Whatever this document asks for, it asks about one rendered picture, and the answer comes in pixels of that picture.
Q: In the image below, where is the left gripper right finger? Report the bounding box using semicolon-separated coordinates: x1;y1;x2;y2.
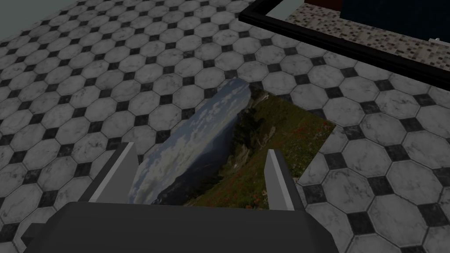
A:
263;149;306;211

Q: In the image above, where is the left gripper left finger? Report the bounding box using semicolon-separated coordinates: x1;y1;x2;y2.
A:
78;142;140;204

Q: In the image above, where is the landscape picture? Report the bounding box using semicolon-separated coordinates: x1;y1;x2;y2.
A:
128;77;337;210

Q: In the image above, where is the black framed doorway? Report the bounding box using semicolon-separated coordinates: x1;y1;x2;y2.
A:
238;0;450;92

